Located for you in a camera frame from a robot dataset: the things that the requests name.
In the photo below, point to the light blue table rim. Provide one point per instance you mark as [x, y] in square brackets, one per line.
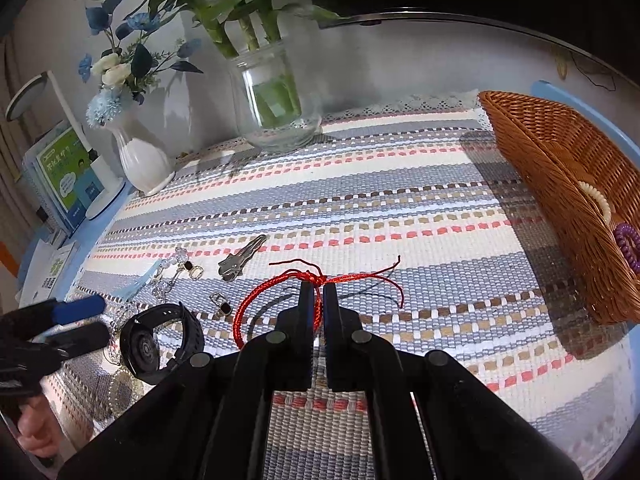
[590, 110]

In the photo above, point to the brown wicker basket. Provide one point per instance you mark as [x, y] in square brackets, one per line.
[550, 170]

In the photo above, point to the white booklet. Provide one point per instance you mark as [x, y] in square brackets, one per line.
[55, 270]

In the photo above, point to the white lace cloth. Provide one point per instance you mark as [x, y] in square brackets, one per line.
[415, 102]

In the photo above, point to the white ceramic vase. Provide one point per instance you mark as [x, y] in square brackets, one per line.
[145, 160]

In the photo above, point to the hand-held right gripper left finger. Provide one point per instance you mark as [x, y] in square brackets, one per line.
[307, 320]

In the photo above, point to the silver keys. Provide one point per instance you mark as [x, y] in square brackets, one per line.
[231, 266]

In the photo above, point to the clear glass vase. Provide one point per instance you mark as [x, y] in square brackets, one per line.
[272, 110]

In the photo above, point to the small black gold charm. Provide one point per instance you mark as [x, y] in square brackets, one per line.
[225, 306]

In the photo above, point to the blue and white artificial flowers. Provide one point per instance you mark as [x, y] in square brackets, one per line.
[117, 72]

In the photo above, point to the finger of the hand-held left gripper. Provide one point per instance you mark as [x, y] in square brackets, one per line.
[80, 307]
[85, 337]

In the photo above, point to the green and blue book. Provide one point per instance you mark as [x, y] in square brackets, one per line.
[65, 170]

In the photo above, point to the person's left hand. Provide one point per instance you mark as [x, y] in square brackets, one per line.
[37, 432]

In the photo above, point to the black smartwatch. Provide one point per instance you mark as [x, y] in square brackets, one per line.
[142, 347]

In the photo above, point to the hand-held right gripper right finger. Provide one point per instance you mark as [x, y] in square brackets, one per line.
[332, 320]

